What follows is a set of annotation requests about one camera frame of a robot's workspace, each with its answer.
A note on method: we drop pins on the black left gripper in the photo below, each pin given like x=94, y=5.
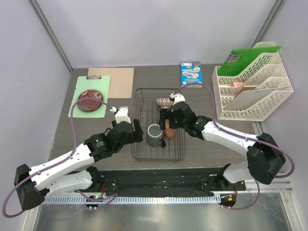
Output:
x=136, y=135

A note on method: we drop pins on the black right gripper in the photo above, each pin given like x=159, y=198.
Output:
x=166, y=113

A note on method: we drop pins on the red floral plate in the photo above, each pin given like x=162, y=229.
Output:
x=91, y=100

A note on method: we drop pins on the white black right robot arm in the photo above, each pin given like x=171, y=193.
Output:
x=263, y=158

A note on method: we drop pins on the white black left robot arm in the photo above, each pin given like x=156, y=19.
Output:
x=73, y=170

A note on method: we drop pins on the white bowl red diamond pattern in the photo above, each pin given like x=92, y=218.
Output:
x=164, y=102

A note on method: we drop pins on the grey ceramic mug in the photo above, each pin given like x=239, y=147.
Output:
x=155, y=136

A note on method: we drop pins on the pink dotted ceramic mug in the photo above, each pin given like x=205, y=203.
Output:
x=168, y=132

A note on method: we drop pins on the blue picture book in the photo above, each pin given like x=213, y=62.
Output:
x=191, y=73

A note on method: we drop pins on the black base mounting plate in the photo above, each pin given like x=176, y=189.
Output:
x=183, y=182

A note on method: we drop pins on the light green clipboard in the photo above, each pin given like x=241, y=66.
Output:
x=101, y=84

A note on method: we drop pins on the white plastic file organizer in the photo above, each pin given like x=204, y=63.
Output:
x=255, y=93

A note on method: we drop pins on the green plastic folder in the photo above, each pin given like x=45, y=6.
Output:
x=239, y=59

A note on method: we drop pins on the grey wire dish rack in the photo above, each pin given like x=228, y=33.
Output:
x=147, y=111

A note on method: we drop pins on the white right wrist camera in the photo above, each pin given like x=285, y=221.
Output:
x=176, y=98

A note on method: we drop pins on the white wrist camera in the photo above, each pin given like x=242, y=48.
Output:
x=121, y=114
x=176, y=98

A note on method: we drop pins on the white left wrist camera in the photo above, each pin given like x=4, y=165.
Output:
x=121, y=114

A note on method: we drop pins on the white slotted cable duct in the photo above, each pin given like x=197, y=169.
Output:
x=79, y=199

